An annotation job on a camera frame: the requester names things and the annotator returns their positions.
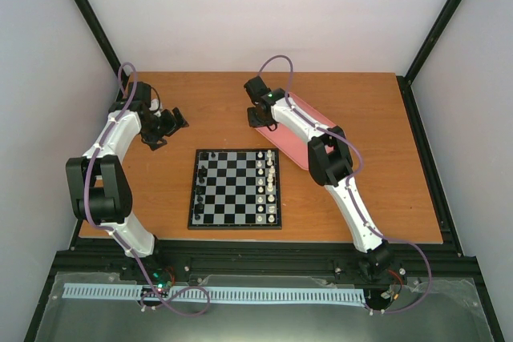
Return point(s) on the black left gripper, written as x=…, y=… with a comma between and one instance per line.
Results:
x=151, y=141

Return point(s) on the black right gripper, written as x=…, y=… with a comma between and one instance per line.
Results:
x=252, y=122

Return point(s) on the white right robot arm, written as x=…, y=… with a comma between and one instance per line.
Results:
x=330, y=165

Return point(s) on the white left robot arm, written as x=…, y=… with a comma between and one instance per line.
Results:
x=99, y=190

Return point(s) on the pink plastic tray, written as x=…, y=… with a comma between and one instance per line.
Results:
x=288, y=142

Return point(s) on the black and white chessboard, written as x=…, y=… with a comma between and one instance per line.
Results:
x=231, y=190

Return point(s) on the light blue cable duct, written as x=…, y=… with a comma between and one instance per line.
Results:
x=217, y=295

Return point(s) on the black aluminium frame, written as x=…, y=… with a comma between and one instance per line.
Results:
x=258, y=258

